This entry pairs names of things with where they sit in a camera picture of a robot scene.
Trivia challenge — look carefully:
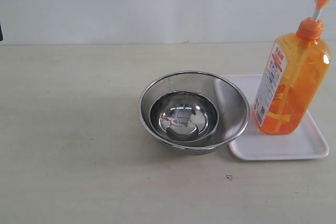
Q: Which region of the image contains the orange pump soap bottle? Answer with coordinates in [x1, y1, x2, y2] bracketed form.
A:
[253, 0, 331, 135]

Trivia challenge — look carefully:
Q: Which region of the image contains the small stainless steel bowl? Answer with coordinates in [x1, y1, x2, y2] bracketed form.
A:
[149, 90, 219, 143]

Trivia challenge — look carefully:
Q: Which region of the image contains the steel mesh strainer basket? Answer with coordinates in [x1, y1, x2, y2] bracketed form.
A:
[138, 70, 250, 155]

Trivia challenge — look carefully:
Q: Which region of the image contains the white rectangular plastic tray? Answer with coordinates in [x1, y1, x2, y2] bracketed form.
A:
[211, 74, 329, 161]

